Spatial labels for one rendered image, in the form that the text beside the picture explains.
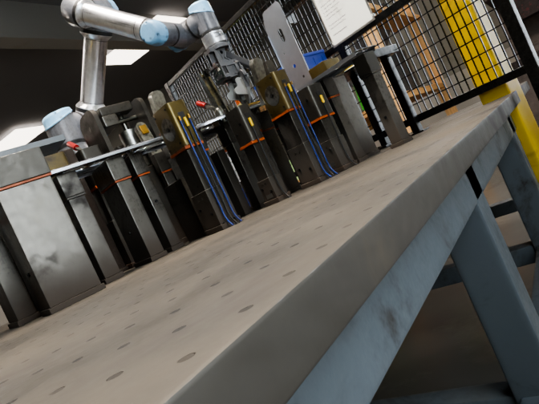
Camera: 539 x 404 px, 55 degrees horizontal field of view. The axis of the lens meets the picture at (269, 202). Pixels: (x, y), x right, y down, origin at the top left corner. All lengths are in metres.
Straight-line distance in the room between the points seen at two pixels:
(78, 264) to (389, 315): 0.81
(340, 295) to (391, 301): 0.17
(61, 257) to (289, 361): 0.92
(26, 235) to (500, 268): 0.89
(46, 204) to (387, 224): 0.87
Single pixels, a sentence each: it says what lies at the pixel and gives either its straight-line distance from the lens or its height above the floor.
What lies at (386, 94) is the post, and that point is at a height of 0.85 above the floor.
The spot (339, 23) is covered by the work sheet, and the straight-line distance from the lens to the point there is 2.13.
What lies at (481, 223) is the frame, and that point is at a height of 0.55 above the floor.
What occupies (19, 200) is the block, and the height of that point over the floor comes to 0.93.
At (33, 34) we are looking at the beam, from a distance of 5.48.
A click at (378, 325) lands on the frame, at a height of 0.61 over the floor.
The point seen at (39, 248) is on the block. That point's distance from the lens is 1.14.
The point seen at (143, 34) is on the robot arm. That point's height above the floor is 1.34.
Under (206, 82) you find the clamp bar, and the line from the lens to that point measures 1.88.
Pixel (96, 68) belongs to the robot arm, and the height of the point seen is 1.42.
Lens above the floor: 0.75
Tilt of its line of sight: 2 degrees down
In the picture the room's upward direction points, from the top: 25 degrees counter-clockwise
